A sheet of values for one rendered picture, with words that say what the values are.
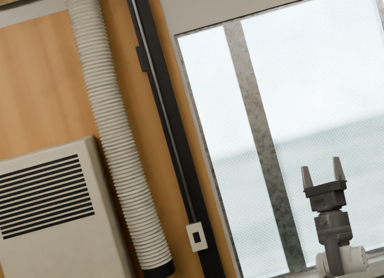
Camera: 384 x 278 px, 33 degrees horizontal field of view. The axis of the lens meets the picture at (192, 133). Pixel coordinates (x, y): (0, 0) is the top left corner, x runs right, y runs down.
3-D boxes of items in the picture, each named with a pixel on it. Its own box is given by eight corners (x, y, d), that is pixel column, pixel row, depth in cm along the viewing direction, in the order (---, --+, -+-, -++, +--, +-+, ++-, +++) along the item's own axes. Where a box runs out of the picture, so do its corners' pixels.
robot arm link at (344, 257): (362, 225, 169) (371, 269, 166) (322, 232, 173) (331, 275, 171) (350, 226, 159) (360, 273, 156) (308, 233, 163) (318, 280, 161)
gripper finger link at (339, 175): (338, 157, 168) (343, 180, 167) (330, 157, 166) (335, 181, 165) (343, 155, 167) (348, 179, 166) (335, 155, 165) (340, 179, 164)
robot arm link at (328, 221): (318, 188, 178) (327, 232, 175) (294, 190, 172) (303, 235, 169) (355, 178, 168) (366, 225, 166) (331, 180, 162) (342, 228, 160)
